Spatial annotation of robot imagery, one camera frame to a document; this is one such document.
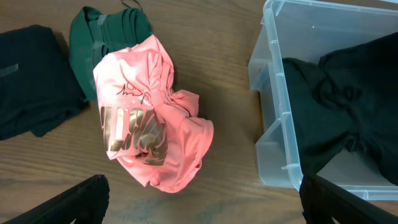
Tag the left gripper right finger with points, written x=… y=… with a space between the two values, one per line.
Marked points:
x=324 y=202

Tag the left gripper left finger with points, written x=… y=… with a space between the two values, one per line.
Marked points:
x=85 y=203

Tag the pink printed t-shirt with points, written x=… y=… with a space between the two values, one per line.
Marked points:
x=154 y=132

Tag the black hooded sweatshirt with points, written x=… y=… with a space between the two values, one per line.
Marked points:
x=346 y=101

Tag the black garment with tape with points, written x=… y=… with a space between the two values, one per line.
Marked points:
x=38 y=88

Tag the dark green garment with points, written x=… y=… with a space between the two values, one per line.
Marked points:
x=93 y=35

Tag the clear plastic storage bin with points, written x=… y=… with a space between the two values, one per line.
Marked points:
x=305 y=30

